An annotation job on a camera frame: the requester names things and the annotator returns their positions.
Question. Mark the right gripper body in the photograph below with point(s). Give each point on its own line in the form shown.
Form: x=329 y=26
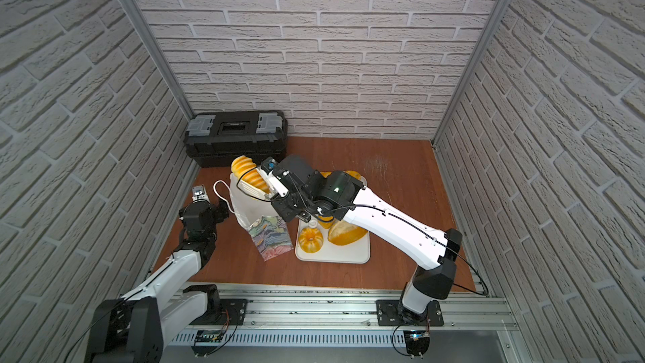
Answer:
x=288 y=207

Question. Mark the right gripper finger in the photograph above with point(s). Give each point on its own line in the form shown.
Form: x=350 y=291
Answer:
x=265 y=171
x=253 y=191

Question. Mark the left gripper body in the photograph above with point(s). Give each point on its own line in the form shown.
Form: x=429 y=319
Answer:
x=219 y=212

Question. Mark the striped oval bread roll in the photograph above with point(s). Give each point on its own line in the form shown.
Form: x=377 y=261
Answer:
x=244 y=169

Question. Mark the white paper bag colourful bottom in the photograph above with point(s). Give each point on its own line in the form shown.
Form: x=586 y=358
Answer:
x=261 y=222

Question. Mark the ring shaped bundt bread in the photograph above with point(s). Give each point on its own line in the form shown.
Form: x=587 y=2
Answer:
x=310 y=240

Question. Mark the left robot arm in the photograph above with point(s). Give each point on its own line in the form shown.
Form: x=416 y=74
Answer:
x=138 y=326

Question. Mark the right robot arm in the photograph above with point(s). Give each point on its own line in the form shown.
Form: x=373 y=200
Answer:
x=434 y=251

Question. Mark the long twisted bread top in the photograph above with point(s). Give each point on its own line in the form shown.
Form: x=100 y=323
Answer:
x=354 y=174

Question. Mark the small rectangular golden loaf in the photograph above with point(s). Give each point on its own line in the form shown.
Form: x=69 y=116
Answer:
x=325 y=223

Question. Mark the black plastic toolbox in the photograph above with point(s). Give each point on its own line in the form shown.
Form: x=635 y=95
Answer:
x=215 y=140

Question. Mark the large oval crusty loaf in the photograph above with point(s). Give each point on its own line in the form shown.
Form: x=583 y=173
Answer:
x=342 y=233

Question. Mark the white rectangular tray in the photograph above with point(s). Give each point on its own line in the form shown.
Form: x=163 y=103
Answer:
x=358 y=252

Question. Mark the left small circuit board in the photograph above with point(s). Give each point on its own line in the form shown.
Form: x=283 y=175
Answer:
x=207 y=342

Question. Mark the small circuit board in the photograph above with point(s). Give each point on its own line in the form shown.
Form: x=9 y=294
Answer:
x=416 y=343
x=207 y=342

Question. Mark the right small circuit board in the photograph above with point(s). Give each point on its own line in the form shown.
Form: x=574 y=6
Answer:
x=416 y=343

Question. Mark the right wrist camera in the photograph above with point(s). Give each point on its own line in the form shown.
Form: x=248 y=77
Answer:
x=268 y=164

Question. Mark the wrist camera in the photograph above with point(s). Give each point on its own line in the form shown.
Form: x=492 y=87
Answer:
x=198 y=189
x=268 y=164

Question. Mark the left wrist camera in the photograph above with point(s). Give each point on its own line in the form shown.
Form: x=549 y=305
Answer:
x=198 y=189

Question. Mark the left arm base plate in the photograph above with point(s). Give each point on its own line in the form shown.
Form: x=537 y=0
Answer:
x=229 y=312

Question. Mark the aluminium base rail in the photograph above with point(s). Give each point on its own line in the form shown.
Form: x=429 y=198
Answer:
x=289 y=316

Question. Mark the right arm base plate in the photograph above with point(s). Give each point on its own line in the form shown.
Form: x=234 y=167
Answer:
x=391 y=313

